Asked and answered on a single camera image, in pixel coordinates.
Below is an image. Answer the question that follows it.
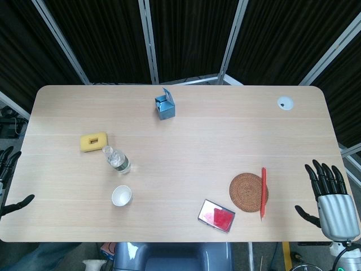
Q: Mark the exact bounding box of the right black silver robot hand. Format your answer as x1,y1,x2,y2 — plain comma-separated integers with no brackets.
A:
294,159,361,241

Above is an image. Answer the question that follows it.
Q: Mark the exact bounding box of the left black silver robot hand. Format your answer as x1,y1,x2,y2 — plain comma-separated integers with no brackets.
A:
0,146,35,217

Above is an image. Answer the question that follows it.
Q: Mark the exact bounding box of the clear plastic bottle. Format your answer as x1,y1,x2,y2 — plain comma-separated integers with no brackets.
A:
102,145,132,174

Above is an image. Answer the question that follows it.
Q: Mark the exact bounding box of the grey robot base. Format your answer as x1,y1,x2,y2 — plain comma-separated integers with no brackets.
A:
112,242,234,271

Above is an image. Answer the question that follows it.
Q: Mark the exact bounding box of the white paper cup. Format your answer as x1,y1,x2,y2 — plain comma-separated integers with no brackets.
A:
111,185,133,207

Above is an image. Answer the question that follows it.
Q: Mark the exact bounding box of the black electronic device on floor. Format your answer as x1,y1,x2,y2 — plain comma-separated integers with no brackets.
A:
0,106,29,139

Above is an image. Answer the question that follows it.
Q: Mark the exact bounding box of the chrome stool base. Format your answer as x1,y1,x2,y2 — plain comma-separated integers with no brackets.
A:
292,261,334,271

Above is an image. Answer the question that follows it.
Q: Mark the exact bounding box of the yellow strip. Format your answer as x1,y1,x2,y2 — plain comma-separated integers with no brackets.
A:
283,242,292,271

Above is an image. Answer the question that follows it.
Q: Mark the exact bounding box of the red pen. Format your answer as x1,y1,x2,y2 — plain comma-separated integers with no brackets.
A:
259,167,268,222

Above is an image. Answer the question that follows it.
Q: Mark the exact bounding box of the yellow sponge with hole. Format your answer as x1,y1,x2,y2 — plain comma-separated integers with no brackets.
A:
80,132,109,154

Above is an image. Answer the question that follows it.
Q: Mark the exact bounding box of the round woven brown coaster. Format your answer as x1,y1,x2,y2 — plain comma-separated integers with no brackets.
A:
229,173,269,213

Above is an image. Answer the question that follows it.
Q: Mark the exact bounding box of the black fabric partition panel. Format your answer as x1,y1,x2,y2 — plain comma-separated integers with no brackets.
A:
298,19,361,159
218,0,361,86
0,0,91,113
31,0,159,85
138,0,249,85

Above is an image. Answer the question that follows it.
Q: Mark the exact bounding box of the metal tin red ink pad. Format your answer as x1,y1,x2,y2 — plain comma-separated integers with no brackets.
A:
196,199,236,234

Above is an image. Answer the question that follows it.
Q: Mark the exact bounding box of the colourful printed carton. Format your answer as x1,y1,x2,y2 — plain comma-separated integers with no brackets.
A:
99,242,117,259

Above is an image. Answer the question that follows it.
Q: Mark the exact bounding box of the white bag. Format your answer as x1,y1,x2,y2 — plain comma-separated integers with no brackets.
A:
82,259,108,271

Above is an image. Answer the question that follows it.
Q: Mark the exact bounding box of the open blue cardboard box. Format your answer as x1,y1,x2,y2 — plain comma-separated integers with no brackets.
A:
154,87,176,121

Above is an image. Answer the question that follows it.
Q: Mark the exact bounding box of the white round cable grommet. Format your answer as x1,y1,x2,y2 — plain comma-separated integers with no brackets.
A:
276,95,294,111

